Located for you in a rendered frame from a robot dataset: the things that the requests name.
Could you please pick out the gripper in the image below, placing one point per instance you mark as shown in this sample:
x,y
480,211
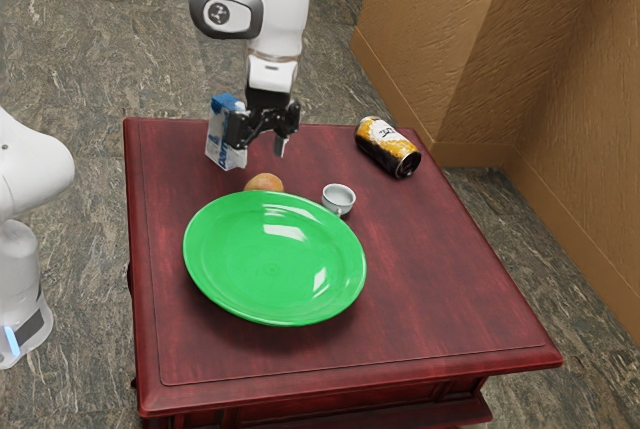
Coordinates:
x,y
266,103

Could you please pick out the orange and black can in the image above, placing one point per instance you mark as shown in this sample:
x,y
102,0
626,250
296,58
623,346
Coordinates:
x,y
387,146

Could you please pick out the small white cup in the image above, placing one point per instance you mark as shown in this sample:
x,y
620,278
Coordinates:
x,y
338,198

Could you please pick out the brown round fruit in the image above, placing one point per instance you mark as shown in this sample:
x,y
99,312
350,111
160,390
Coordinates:
x,y
264,182

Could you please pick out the white and blue carton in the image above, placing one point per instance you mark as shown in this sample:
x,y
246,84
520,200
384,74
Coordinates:
x,y
220,141

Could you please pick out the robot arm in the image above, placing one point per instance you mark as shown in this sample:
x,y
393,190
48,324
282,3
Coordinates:
x,y
260,9

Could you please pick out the green plate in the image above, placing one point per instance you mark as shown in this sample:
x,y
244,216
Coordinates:
x,y
274,258

